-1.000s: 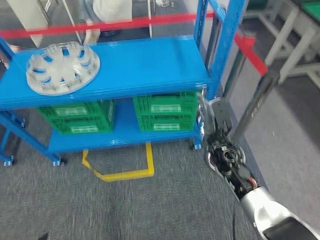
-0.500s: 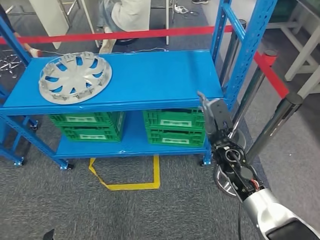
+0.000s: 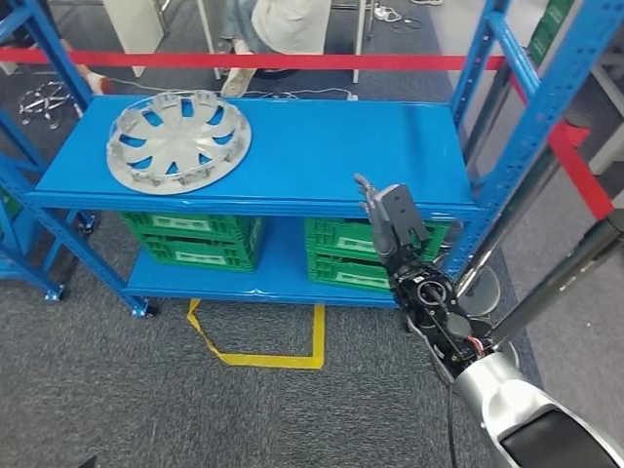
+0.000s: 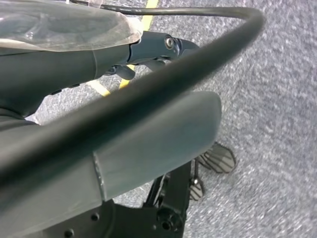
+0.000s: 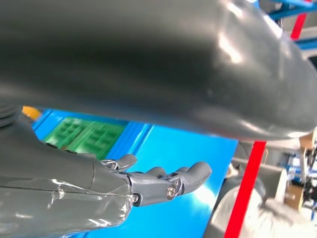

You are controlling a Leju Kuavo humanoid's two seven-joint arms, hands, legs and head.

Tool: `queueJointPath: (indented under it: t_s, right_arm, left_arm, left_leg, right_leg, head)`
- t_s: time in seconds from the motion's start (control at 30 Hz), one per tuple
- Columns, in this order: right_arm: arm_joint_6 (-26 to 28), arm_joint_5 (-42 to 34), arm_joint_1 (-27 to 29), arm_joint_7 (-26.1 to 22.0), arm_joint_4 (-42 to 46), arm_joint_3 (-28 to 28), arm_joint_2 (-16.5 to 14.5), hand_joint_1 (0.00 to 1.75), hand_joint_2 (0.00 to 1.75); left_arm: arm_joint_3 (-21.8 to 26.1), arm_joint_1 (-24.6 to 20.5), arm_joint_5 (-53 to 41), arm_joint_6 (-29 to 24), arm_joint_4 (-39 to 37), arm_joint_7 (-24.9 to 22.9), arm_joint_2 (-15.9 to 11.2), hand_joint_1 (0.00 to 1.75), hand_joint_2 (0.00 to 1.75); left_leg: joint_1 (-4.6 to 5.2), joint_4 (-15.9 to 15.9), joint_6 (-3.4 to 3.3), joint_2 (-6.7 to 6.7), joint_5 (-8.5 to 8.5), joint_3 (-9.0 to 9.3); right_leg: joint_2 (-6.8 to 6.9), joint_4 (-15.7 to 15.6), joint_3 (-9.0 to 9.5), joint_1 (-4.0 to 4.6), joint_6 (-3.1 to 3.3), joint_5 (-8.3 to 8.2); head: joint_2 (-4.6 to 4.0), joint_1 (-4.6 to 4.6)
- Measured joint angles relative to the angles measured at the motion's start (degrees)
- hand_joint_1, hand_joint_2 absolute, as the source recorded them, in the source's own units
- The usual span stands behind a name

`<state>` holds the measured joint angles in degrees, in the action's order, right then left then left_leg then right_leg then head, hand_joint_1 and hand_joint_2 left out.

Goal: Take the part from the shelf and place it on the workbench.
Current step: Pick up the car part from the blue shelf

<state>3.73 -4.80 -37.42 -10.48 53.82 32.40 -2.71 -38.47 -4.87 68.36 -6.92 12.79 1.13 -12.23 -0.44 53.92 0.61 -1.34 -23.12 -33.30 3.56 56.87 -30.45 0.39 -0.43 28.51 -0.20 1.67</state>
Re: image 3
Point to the white power strip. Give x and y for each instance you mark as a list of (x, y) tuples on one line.
[(351, 97)]

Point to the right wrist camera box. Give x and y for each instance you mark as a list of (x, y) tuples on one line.
[(402, 213)]

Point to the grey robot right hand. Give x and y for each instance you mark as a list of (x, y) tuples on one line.
[(379, 226)]

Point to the grey metal stanchion post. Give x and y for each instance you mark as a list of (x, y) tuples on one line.
[(487, 116), (560, 274), (509, 223)]

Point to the silver plastic wheel cover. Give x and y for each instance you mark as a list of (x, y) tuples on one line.
[(180, 152)]

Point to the black stool chrome base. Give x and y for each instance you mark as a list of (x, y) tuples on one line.
[(46, 101), (273, 74)]

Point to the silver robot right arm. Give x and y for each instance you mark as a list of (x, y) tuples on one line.
[(507, 394)]

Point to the person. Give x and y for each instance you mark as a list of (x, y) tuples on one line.
[(90, 76), (287, 26)]

